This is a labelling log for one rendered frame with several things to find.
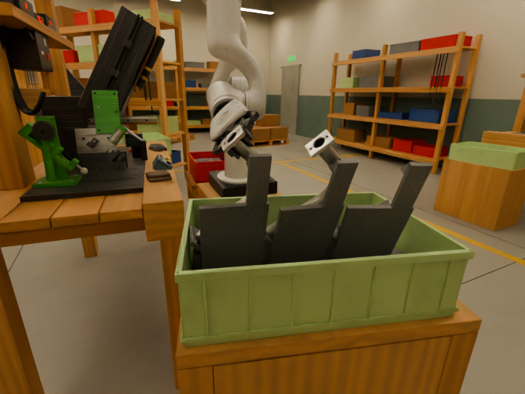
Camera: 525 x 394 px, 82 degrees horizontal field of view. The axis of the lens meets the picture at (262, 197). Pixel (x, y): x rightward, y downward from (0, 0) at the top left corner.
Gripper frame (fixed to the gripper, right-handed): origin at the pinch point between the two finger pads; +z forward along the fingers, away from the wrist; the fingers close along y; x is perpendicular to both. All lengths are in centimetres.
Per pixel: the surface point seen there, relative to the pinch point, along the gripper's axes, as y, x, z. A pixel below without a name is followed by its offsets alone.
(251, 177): -2.0, 4.6, 5.5
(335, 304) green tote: -6.0, 30.6, 22.8
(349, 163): 14.2, 14.9, 8.9
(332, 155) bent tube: 12.7, 13.1, 5.6
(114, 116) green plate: -54, -8, -101
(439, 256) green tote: 16.2, 38.8, 22.1
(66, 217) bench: -64, -7, -32
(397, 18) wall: 295, 302, -569
